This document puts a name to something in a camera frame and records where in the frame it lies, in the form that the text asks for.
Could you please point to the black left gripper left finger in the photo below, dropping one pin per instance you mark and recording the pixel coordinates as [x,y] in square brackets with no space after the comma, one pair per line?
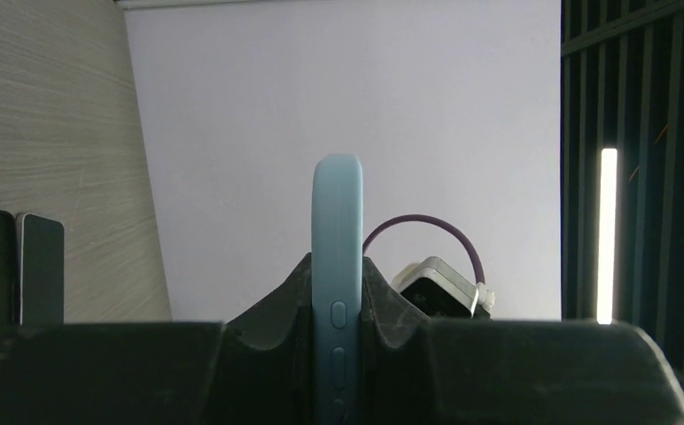
[255,369]

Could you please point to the bright ceiling light strip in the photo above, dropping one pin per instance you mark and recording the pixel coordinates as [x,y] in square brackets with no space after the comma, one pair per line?
[606,245]

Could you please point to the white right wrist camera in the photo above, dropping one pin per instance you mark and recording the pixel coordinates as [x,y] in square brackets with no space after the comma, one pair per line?
[436,289]

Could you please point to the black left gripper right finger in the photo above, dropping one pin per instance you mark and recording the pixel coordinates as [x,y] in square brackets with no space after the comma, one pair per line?
[435,370]

